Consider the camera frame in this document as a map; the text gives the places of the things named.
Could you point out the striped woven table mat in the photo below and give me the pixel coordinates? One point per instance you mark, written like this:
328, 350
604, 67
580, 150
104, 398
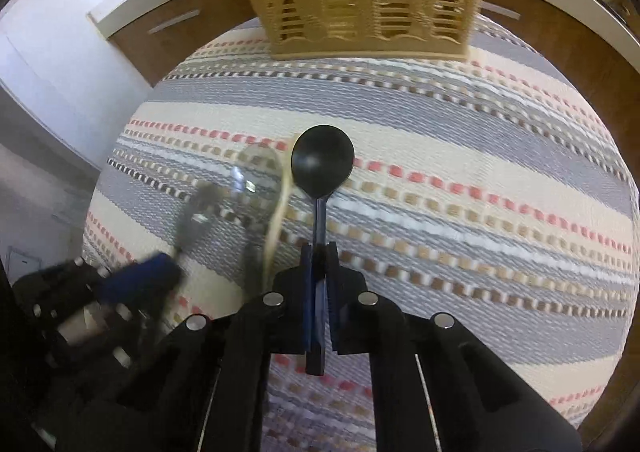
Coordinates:
450, 157

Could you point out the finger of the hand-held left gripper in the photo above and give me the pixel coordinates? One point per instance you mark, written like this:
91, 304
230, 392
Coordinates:
142, 277

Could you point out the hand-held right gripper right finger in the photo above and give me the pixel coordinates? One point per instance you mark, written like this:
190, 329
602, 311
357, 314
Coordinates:
350, 317

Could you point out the wooden base cabinet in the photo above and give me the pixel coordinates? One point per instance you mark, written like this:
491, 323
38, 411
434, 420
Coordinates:
175, 47

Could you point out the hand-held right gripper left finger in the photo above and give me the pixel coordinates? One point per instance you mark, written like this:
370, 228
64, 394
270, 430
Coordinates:
290, 317

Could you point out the white tall cabinet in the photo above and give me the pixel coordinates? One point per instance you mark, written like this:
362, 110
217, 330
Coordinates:
60, 32

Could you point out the wooden chopstick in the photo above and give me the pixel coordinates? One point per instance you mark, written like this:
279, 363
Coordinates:
280, 207

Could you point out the black plastic spoon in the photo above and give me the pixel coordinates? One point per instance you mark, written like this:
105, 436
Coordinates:
322, 162

